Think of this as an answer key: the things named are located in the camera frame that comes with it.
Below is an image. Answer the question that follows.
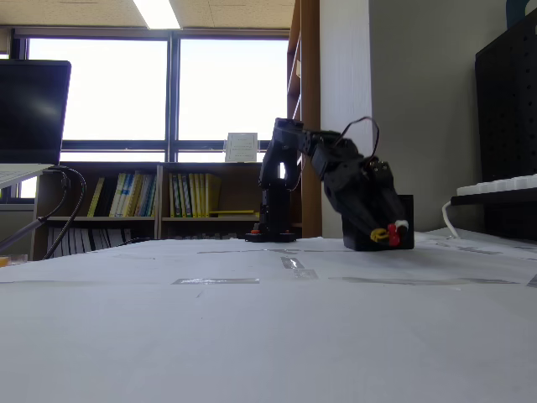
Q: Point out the black box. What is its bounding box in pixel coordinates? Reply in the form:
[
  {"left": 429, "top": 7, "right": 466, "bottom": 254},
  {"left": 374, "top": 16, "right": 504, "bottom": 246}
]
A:
[{"left": 341, "top": 194, "right": 415, "bottom": 252}]

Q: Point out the white keyboard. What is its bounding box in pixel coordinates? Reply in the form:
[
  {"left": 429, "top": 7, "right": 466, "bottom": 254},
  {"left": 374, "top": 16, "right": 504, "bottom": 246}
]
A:
[{"left": 456, "top": 174, "right": 537, "bottom": 197}]

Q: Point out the tall wooden bookshelf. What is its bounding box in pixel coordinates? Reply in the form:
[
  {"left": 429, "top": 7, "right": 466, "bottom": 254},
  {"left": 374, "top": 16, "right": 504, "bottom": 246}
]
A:
[{"left": 286, "top": 0, "right": 322, "bottom": 238}]

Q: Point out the white paper sign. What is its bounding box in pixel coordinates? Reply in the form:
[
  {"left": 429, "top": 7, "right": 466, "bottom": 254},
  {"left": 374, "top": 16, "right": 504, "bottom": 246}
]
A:
[{"left": 224, "top": 132, "right": 259, "bottom": 164}]

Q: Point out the low wooden bookshelf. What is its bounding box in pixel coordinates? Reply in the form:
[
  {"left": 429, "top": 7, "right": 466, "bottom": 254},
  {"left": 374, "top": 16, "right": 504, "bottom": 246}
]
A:
[
  {"left": 158, "top": 161, "right": 262, "bottom": 240},
  {"left": 32, "top": 161, "right": 161, "bottom": 261}
]

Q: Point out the black pegboard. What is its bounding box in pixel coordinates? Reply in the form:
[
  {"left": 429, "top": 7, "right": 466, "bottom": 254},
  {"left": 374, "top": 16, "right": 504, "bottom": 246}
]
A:
[{"left": 474, "top": 8, "right": 537, "bottom": 243}]

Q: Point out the green yellow binder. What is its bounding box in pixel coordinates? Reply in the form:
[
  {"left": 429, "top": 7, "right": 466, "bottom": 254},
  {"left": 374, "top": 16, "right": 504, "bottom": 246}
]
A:
[
  {"left": 178, "top": 172, "right": 190, "bottom": 218},
  {"left": 169, "top": 172, "right": 182, "bottom": 218}
]

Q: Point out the teal book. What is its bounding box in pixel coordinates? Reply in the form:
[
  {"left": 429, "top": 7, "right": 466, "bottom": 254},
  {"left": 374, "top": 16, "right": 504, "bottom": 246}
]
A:
[{"left": 138, "top": 175, "right": 158, "bottom": 217}]

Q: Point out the blue object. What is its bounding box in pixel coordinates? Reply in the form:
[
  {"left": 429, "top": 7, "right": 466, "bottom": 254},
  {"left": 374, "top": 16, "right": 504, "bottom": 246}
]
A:
[{"left": 505, "top": 0, "right": 532, "bottom": 30}]

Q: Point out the blue white book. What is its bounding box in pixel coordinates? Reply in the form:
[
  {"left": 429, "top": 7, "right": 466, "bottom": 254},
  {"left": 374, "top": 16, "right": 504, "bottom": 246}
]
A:
[{"left": 119, "top": 174, "right": 136, "bottom": 217}]

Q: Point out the yellow white book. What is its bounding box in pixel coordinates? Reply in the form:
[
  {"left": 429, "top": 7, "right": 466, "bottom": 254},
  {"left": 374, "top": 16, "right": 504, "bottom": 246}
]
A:
[{"left": 109, "top": 172, "right": 127, "bottom": 217}]

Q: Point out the ceiling light panel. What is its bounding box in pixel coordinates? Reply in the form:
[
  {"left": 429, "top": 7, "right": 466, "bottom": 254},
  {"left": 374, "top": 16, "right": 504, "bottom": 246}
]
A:
[{"left": 133, "top": 0, "right": 182, "bottom": 30}]

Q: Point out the leaning yellow book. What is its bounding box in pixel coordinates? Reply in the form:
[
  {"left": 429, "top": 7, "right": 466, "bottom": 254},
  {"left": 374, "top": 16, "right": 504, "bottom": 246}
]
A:
[{"left": 86, "top": 176, "right": 106, "bottom": 217}]

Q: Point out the black-screen laptop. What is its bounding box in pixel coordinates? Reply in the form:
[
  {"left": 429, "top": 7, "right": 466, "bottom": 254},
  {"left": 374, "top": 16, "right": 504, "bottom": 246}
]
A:
[{"left": 0, "top": 59, "right": 72, "bottom": 190}]

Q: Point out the grey metal rod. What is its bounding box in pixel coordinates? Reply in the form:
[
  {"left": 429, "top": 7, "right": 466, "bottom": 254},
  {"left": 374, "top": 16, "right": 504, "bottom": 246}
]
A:
[{"left": 0, "top": 216, "right": 48, "bottom": 253}]

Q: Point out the white cable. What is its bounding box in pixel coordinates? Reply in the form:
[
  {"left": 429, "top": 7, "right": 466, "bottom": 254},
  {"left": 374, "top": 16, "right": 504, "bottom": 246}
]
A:
[{"left": 441, "top": 200, "right": 462, "bottom": 239}]

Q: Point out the dark window frame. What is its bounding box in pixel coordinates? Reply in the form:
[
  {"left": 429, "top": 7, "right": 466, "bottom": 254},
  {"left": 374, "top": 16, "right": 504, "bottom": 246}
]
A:
[{"left": 11, "top": 28, "right": 290, "bottom": 164}]

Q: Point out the thick black cable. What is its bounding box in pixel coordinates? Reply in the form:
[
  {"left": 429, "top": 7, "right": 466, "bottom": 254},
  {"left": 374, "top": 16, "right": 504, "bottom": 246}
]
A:
[{"left": 41, "top": 166, "right": 88, "bottom": 260}]

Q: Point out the thin black cable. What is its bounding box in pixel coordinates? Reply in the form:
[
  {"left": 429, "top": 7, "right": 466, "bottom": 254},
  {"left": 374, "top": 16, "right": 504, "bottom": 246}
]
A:
[{"left": 36, "top": 170, "right": 70, "bottom": 222}]

